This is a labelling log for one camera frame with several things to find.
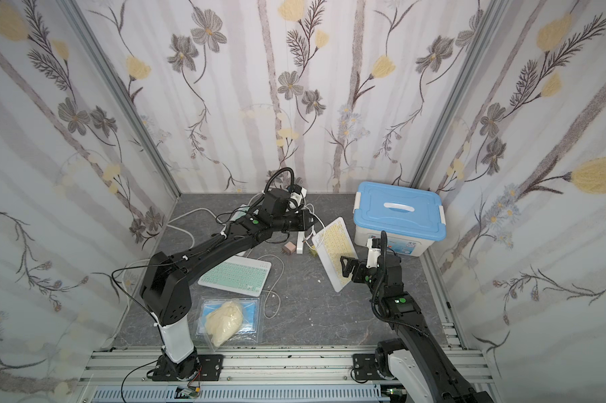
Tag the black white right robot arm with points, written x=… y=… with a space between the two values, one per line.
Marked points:
x=414 y=359

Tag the cream cloth bundle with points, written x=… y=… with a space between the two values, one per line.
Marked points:
x=224 y=322

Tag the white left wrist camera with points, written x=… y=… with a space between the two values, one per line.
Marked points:
x=297 y=197

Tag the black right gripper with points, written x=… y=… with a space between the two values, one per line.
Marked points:
x=360 y=269

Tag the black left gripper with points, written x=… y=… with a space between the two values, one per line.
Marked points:
x=305 y=219

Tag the bag of blue masks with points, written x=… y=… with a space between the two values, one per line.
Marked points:
x=250 y=332

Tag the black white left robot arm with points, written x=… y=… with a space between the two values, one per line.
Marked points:
x=165 y=289

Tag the white power strip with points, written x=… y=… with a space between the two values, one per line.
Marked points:
x=300 y=243

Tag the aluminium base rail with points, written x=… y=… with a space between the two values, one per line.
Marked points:
x=242 y=367

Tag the blue lid storage box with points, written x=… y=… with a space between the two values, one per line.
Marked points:
x=413 y=219

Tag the white cable yellow keyboard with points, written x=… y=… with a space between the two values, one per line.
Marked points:
x=316 y=218

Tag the green white keyboard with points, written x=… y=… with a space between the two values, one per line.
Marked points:
x=238 y=275
x=237 y=216

